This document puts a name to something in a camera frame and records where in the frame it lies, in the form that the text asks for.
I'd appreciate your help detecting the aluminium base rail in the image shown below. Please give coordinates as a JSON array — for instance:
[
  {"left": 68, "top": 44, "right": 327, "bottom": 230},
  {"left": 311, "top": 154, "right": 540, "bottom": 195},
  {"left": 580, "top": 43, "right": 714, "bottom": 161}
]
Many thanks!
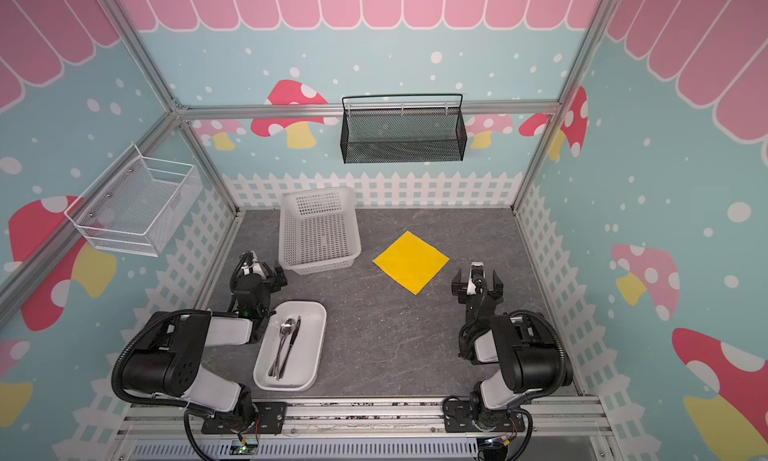
[{"left": 111, "top": 396, "right": 613, "bottom": 453}]

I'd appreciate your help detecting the yellow paper napkin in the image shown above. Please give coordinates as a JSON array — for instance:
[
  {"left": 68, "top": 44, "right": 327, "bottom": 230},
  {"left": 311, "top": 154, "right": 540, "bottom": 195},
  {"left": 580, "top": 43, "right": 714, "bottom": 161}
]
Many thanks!
[{"left": 373, "top": 231, "right": 450, "bottom": 295}]

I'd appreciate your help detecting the white wire wall basket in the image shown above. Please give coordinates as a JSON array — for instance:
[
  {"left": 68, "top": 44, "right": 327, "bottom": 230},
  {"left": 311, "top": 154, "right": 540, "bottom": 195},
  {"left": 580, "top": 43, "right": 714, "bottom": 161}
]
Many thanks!
[{"left": 65, "top": 145, "right": 203, "bottom": 257}]

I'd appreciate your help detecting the black mesh wall basket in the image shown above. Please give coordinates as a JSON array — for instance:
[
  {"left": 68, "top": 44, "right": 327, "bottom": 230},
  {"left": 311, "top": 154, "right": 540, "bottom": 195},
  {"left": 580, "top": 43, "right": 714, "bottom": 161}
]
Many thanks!
[{"left": 340, "top": 93, "right": 468, "bottom": 164}]

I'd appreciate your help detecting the white plastic tray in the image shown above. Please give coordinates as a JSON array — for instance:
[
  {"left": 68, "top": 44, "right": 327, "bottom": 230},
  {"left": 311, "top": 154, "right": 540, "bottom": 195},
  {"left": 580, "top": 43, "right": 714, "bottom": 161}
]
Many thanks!
[{"left": 253, "top": 300, "right": 327, "bottom": 392}]

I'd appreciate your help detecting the white perforated plastic basket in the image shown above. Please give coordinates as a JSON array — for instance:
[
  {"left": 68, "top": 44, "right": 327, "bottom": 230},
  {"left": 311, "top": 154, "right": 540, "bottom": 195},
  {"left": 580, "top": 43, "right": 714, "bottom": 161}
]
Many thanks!
[{"left": 278, "top": 187, "right": 362, "bottom": 275}]

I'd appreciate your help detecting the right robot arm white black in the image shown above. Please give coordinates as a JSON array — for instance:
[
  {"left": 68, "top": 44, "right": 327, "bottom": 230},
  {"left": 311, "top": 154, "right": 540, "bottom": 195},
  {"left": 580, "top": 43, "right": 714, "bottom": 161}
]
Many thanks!
[{"left": 442, "top": 262, "right": 573, "bottom": 433}]

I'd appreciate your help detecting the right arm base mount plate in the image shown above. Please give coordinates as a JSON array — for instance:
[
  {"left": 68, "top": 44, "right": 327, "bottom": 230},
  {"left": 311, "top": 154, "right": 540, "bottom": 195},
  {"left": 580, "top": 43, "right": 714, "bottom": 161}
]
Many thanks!
[{"left": 441, "top": 396, "right": 525, "bottom": 433}]

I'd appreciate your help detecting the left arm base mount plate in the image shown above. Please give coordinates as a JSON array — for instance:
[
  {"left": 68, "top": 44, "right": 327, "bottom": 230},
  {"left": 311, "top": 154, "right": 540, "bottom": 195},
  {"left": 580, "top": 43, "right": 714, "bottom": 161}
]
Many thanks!
[{"left": 201, "top": 402, "right": 288, "bottom": 435}]

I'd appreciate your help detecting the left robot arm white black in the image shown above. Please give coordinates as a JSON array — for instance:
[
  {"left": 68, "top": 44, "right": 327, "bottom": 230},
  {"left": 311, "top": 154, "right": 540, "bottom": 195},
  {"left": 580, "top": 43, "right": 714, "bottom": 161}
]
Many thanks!
[{"left": 111, "top": 251, "right": 287, "bottom": 431}]

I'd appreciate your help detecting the silver spoon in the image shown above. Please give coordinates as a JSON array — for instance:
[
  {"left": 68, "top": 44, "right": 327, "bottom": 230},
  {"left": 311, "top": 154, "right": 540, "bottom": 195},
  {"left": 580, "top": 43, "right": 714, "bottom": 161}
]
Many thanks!
[{"left": 267, "top": 318, "right": 297, "bottom": 379}]

